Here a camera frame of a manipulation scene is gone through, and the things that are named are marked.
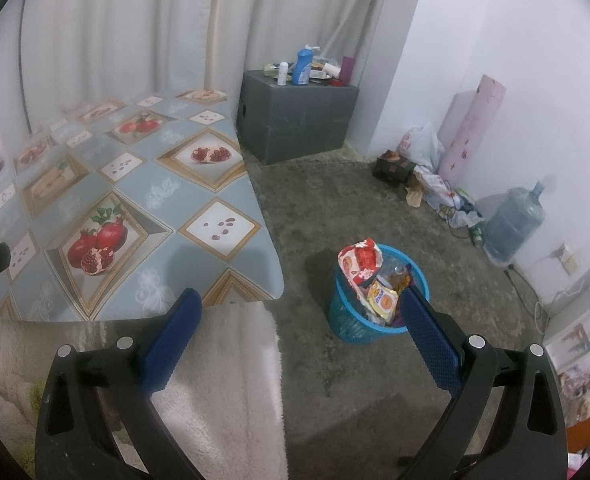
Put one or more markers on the large water jug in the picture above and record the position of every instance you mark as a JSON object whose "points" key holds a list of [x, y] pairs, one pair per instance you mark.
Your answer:
{"points": [[515, 225]]}

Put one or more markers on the yellow snack packet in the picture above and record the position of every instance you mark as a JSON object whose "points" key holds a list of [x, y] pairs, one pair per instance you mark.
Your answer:
{"points": [[382, 300]]}

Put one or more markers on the small white bottle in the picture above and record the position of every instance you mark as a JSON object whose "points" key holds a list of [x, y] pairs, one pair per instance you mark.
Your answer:
{"points": [[283, 75]]}

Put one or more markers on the white curtain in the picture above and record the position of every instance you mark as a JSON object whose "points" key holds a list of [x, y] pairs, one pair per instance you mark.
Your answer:
{"points": [[125, 25]]}

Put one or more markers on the purple cup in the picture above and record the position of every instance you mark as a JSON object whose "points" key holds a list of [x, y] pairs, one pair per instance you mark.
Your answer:
{"points": [[347, 69]]}

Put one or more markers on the orange box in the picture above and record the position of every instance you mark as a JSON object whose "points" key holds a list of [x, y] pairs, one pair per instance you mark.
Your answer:
{"points": [[587, 432]]}

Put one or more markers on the blue and white bottle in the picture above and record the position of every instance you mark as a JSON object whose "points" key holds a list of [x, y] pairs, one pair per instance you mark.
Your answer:
{"points": [[302, 67]]}

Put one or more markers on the white tube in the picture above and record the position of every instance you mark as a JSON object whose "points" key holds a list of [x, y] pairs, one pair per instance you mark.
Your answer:
{"points": [[332, 69]]}

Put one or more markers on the blue wastebasket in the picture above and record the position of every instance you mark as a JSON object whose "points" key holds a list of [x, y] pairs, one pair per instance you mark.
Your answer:
{"points": [[347, 322]]}

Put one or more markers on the red and white plastic bag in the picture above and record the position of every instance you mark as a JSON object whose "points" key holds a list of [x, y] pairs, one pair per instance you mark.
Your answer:
{"points": [[360, 260]]}

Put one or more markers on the fruit-printed tablecloth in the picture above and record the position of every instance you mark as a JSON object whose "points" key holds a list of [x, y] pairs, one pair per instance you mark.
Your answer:
{"points": [[140, 175]]}

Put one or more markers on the grey cabinet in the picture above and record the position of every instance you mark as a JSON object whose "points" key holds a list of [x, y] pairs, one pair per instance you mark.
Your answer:
{"points": [[295, 115]]}

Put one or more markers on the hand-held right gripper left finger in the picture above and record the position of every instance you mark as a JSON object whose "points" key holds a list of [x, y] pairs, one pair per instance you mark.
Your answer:
{"points": [[170, 345]]}

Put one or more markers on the pink rolled mat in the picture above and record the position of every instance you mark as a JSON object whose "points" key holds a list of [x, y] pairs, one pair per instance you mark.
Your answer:
{"points": [[472, 130]]}

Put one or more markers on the pile of floor clutter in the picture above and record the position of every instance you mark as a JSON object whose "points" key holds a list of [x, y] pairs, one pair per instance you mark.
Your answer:
{"points": [[445, 195]]}

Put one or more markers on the wall socket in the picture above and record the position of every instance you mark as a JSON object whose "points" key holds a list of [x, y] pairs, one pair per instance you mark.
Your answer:
{"points": [[569, 259]]}

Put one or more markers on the white fleece blanket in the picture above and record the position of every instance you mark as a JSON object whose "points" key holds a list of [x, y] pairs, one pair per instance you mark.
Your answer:
{"points": [[235, 385]]}

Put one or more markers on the white appliance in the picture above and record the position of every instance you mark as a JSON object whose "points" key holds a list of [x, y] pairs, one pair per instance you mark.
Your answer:
{"points": [[575, 320]]}

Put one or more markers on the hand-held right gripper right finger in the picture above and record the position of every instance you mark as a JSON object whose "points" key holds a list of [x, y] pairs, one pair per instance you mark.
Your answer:
{"points": [[430, 340]]}

